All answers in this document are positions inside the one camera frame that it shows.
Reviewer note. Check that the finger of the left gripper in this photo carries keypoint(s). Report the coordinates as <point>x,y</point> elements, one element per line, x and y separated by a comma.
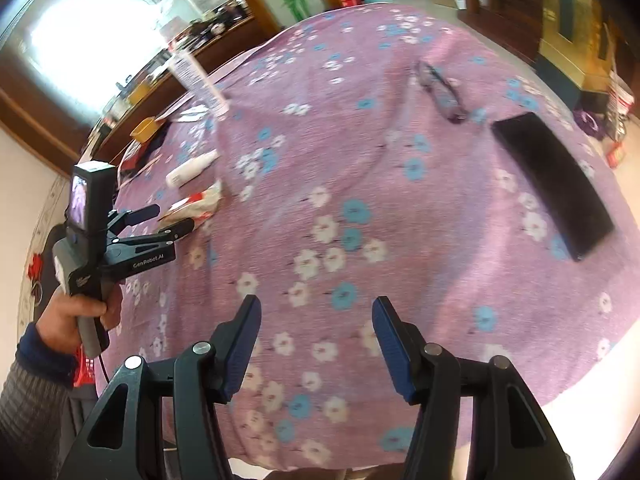
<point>135,245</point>
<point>117,221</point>

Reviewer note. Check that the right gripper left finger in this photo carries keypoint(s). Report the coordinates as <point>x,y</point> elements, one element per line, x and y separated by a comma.
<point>234,342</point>

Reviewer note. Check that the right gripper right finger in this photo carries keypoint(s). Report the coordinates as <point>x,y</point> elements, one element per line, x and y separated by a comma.
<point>401,353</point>

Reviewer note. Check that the person's left forearm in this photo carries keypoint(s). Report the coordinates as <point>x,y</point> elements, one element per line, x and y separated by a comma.
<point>32,401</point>

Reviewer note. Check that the person's left hand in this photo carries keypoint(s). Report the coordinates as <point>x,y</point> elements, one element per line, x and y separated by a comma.
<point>57,326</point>

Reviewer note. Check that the white red paper bag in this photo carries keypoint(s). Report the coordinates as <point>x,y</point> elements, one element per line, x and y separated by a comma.
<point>199,207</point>

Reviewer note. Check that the red cloth on sofa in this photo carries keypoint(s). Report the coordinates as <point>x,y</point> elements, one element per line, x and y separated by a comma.
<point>35,267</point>

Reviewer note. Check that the small white bottle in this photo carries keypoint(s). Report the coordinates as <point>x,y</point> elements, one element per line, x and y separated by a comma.
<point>190,169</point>

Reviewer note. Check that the dark red pouch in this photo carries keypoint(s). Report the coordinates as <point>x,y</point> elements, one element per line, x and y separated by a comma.
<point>140,154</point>

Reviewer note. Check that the yellow square dish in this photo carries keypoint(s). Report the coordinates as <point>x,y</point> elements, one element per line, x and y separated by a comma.
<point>146,129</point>

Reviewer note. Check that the wooden brick-pattern counter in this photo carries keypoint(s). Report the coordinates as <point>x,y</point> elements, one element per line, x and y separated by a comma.
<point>240,38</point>

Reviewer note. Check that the white lotion tube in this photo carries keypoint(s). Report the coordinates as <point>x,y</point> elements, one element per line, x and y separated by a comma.
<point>192,76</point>

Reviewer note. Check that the purple floral tablecloth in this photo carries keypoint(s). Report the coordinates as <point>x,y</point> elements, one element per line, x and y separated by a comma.
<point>342,183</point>

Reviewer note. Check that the black smartphone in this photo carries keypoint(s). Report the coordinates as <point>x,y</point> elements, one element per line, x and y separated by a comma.
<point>573,203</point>

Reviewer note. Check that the eyeglasses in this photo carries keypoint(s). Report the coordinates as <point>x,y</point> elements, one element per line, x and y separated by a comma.
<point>442,92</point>

